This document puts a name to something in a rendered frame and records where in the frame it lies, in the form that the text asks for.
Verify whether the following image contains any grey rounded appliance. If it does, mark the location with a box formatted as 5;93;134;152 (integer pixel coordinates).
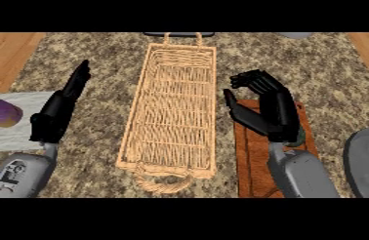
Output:
340;128;369;199

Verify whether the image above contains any long wicker basket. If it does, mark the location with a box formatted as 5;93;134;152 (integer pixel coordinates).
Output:
115;31;216;195

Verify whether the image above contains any pale grey round object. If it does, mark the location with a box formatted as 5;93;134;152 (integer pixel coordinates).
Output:
275;31;314;40

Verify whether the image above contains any dark green squash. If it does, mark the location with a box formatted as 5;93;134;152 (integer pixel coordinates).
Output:
286;124;306;147

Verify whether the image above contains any white cloth placemat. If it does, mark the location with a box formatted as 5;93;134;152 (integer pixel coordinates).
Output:
0;91;57;152

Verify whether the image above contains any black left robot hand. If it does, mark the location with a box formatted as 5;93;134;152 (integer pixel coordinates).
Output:
29;59;92;144

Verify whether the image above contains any purple and yellow vegetable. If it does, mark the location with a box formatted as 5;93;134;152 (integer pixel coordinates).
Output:
0;99;24;129

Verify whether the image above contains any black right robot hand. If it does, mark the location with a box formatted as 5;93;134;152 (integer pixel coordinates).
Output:
221;68;301;143

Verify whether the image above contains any brown wooden cutting board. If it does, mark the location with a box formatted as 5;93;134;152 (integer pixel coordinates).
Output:
233;99;320;199

